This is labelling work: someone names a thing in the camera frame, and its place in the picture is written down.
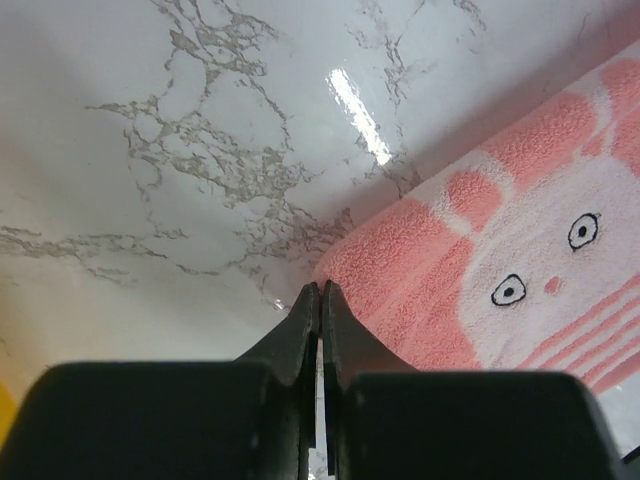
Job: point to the pink white towel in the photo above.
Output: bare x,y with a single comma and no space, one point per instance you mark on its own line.
524,253

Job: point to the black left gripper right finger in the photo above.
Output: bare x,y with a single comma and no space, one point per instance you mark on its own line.
387,420

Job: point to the yellow plastic tray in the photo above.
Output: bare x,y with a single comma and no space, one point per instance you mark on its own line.
8,410

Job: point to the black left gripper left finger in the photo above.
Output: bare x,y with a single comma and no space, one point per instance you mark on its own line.
249,418

